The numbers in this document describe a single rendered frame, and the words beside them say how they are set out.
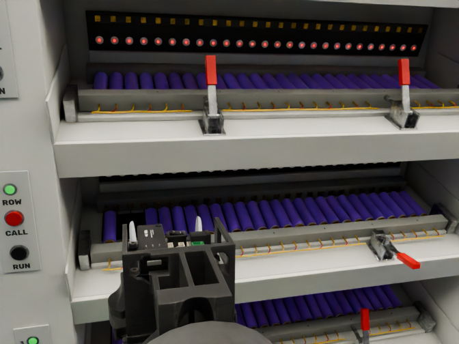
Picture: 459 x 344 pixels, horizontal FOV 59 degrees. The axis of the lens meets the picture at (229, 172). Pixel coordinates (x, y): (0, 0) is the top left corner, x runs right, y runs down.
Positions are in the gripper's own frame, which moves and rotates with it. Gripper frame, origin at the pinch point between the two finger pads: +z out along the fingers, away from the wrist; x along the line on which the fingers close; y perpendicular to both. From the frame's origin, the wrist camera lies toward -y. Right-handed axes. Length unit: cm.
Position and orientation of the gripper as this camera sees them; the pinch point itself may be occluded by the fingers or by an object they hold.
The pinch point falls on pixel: (164, 259)
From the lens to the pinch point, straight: 41.3
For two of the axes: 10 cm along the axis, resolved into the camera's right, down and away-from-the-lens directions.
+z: -2.4, -2.3, 9.4
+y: 0.1, -9.7, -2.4
